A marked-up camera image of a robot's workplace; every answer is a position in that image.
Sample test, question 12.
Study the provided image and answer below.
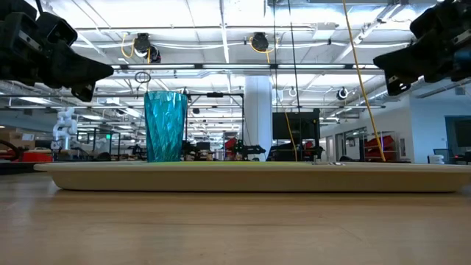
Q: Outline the black ceiling cable reel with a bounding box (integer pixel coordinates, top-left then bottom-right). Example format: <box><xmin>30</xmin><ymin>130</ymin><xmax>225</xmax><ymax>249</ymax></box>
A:
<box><xmin>251</xmin><ymin>31</ymin><xmax>270</xmax><ymax>52</ymax></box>
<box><xmin>132</xmin><ymin>32</ymin><xmax>152</xmax><ymax>53</ymax></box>

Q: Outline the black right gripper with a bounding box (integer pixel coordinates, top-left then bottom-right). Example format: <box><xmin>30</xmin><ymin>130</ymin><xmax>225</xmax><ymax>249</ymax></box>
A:
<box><xmin>372</xmin><ymin>21</ymin><xmax>471</xmax><ymax>97</ymax></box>

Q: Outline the red chair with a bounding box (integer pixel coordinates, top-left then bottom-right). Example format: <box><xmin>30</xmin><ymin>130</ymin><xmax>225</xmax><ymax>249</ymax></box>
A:
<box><xmin>223</xmin><ymin>136</ymin><xmax>239</xmax><ymax>159</ymax></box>

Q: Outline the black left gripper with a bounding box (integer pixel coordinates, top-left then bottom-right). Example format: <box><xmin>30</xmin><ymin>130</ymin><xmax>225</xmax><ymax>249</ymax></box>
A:
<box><xmin>0</xmin><ymin>0</ymin><xmax>115</xmax><ymax>103</ymax></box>

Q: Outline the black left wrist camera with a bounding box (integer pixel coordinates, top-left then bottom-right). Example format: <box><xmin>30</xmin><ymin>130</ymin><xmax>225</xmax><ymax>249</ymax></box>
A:
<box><xmin>35</xmin><ymin>12</ymin><xmax>79</xmax><ymax>48</ymax></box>

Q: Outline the thin yellow hanging cable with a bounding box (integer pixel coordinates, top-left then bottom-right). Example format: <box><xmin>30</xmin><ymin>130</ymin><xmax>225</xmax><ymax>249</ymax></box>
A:
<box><xmin>249</xmin><ymin>35</ymin><xmax>298</xmax><ymax>162</ymax></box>

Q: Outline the red storage bins shelf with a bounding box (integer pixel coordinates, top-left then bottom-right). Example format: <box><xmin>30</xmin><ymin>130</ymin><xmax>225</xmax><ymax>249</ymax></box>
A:
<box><xmin>362</xmin><ymin>134</ymin><xmax>398</xmax><ymax>163</ymax></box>

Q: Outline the red box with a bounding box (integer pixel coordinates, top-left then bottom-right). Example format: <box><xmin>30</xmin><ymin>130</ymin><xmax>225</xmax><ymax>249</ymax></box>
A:
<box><xmin>20</xmin><ymin>149</ymin><xmax>54</xmax><ymax>163</ymax></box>

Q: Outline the black frame workstation rig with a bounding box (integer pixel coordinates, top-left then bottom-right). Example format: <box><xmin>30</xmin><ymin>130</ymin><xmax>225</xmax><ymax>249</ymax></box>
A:
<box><xmin>185</xmin><ymin>91</ymin><xmax>246</xmax><ymax>161</ymax></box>

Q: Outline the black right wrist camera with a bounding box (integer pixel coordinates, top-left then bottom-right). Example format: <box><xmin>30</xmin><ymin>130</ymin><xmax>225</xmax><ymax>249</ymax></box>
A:
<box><xmin>409</xmin><ymin>0</ymin><xmax>471</xmax><ymax>40</ymax></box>

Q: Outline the black hanging cable with coil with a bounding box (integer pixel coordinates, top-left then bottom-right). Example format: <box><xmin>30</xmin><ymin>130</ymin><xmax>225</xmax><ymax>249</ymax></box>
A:
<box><xmin>288</xmin><ymin>0</ymin><xmax>302</xmax><ymax>162</ymax></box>

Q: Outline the teal faceted plastic cup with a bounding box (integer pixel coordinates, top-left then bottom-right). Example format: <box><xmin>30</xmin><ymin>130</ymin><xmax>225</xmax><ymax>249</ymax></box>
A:
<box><xmin>144</xmin><ymin>91</ymin><xmax>188</xmax><ymax>163</ymax></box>

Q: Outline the thin black hanging cable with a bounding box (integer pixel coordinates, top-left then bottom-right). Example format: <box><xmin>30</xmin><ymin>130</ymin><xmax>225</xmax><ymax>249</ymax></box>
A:
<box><xmin>272</xmin><ymin>0</ymin><xmax>279</xmax><ymax>111</ymax></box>

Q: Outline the dark window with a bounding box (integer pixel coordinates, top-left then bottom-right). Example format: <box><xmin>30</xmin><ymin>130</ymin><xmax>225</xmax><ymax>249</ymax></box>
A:
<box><xmin>444</xmin><ymin>115</ymin><xmax>471</xmax><ymax>158</ymax></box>

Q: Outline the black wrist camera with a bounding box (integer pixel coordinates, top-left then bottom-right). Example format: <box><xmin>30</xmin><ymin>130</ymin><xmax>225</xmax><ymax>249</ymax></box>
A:
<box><xmin>409</xmin><ymin>0</ymin><xmax>471</xmax><ymax>40</ymax></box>
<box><xmin>35</xmin><ymin>12</ymin><xmax>79</xmax><ymax>48</ymax></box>

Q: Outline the black monitor on stand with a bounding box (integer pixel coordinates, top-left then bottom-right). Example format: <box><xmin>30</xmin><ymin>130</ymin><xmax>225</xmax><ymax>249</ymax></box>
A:
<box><xmin>272</xmin><ymin>109</ymin><xmax>321</xmax><ymax>162</ymax></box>

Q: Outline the beige plastic tray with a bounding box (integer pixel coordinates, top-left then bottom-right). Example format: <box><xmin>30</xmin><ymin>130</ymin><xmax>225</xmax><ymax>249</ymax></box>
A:
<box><xmin>33</xmin><ymin>160</ymin><xmax>471</xmax><ymax>194</ymax></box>

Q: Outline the white building pillar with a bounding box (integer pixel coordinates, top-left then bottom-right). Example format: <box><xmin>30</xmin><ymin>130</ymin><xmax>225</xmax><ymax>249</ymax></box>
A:
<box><xmin>244</xmin><ymin>75</ymin><xmax>274</xmax><ymax>162</ymax></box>

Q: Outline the long ceiling light bar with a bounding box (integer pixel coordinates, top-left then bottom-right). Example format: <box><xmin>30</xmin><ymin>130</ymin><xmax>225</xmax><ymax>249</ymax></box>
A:
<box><xmin>110</xmin><ymin>63</ymin><xmax>384</xmax><ymax>71</ymax></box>

